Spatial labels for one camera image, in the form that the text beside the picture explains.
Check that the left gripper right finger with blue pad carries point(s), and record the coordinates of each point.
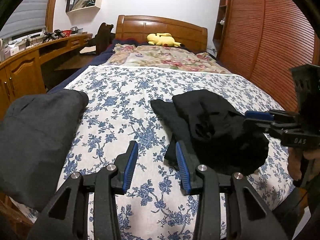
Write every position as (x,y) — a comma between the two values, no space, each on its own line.
(191,183)

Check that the wooden louvered wardrobe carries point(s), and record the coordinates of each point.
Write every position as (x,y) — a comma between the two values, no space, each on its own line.
(262,40)

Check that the dark wooden chair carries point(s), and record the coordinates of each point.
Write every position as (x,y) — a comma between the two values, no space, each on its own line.
(100,42)

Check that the navy blue bed mattress cover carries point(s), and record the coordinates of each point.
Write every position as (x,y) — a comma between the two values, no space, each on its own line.
(97,60)

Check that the wooden headboard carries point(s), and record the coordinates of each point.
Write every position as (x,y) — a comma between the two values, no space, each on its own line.
(138,27)

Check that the folded dark grey garment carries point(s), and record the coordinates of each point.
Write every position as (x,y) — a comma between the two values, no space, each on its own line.
(36,135)

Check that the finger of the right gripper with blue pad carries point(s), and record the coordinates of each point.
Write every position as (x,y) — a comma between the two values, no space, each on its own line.
(272,115)
(272,128)

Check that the grey window blind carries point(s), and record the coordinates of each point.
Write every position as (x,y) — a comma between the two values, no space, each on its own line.
(30,15)

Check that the yellow plush toy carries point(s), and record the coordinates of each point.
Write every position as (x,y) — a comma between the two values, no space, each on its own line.
(162,39)

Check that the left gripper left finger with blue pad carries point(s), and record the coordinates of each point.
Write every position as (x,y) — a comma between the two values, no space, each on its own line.
(125,164)

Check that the black coat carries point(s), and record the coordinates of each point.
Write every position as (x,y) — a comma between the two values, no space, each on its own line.
(213,130)

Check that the blue floral white bedsheet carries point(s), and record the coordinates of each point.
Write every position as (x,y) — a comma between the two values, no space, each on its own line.
(119,111)

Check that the person right hand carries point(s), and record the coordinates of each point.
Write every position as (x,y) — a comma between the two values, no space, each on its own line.
(294,163)

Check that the pink floral quilt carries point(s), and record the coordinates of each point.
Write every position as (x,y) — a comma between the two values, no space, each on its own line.
(164,57)

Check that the red basket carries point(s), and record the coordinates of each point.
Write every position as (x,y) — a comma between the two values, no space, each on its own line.
(67,33)

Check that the wooden desk cabinet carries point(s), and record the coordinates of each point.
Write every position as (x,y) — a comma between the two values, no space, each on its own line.
(21,74)

